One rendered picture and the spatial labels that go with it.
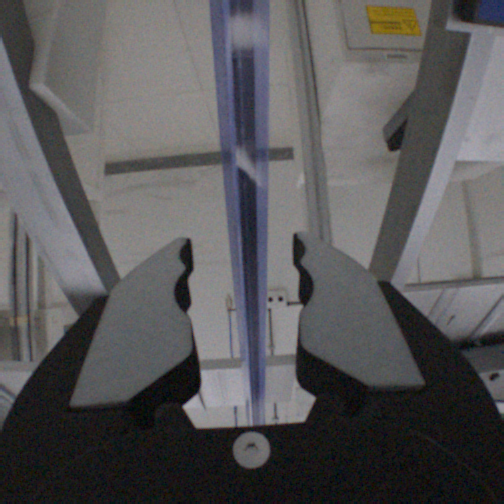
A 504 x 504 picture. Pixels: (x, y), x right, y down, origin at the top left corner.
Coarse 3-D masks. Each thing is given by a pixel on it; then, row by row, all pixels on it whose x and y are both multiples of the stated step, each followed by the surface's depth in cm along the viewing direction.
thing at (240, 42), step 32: (224, 0) 6; (256, 0) 7; (224, 32) 7; (256, 32) 7; (224, 64) 7; (256, 64) 8; (224, 96) 8; (256, 96) 8; (224, 128) 9; (256, 128) 9; (224, 160) 10; (256, 160) 10; (224, 192) 11; (256, 192) 10; (256, 224) 11; (256, 256) 12; (256, 288) 14; (256, 320) 15; (256, 352) 17; (256, 384) 20; (256, 416) 24
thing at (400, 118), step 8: (408, 96) 49; (408, 104) 50; (400, 112) 53; (408, 112) 50; (392, 120) 57; (400, 120) 53; (384, 128) 61; (392, 128) 57; (400, 128) 54; (384, 136) 61; (392, 136) 58; (400, 136) 55; (392, 144) 58; (400, 144) 57
